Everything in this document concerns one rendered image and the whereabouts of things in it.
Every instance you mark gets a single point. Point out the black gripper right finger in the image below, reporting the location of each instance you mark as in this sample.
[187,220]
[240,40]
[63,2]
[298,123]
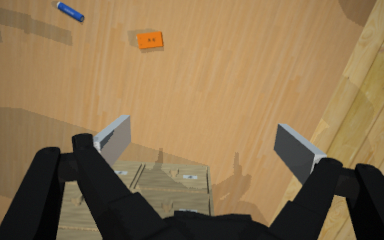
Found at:
[303,218]

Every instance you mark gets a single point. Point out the light wooden drawer front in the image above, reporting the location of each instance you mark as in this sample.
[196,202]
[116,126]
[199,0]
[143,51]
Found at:
[74,236]
[165,203]
[126,171]
[173,178]
[75,213]

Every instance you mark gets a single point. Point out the blue aa battery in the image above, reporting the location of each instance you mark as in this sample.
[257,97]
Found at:
[69,11]

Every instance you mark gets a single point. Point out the orange nine-volt battery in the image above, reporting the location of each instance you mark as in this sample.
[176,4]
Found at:
[150,40]

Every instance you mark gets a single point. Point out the small wooden chest of drawers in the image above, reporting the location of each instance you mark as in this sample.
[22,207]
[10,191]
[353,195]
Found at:
[209,193]

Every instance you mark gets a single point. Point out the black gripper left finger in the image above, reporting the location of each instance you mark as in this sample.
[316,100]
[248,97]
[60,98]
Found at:
[119,214]

